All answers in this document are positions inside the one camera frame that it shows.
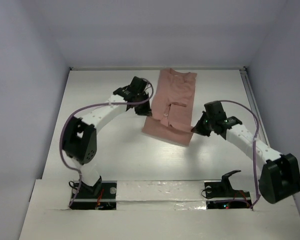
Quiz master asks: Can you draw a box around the pink pixel-print t-shirt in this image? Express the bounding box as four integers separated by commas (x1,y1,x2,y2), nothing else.
142,68,197,147

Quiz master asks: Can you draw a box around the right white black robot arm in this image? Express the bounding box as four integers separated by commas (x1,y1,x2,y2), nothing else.
191,100,300,204

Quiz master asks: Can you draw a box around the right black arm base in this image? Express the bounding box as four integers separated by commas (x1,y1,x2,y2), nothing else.
201,170,252,210

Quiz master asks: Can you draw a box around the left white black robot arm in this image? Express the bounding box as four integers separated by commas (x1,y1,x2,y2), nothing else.
59,76,153,198

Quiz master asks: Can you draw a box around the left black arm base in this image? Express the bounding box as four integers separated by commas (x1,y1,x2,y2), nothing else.
70,181,117,211

